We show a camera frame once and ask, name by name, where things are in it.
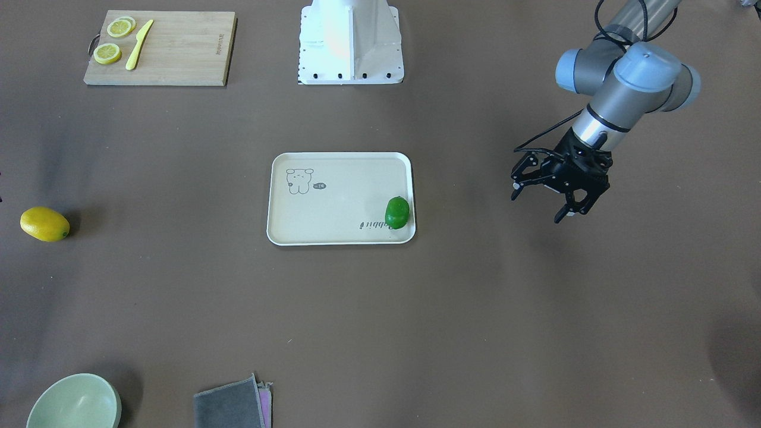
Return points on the green lime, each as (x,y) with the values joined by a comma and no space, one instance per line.
(397,213)

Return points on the yellow plastic knife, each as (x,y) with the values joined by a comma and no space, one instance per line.
(132,60)

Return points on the light green bowl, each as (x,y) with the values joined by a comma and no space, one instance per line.
(80,400)

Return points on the yellow lemon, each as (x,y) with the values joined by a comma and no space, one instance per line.
(45,224)

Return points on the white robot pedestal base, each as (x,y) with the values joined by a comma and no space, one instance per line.
(350,43)

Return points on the beige rectangular tray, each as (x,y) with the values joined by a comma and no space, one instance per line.
(338,198)

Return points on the bamboo cutting board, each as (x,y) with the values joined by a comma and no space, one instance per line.
(183,48)

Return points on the grey folded cloth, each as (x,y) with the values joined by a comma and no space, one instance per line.
(246,403)

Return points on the lemon slice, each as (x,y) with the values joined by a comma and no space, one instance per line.
(107,53)
(121,26)

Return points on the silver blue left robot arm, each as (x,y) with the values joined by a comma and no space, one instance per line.
(626,76)

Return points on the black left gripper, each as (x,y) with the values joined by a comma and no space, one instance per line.
(563,173)

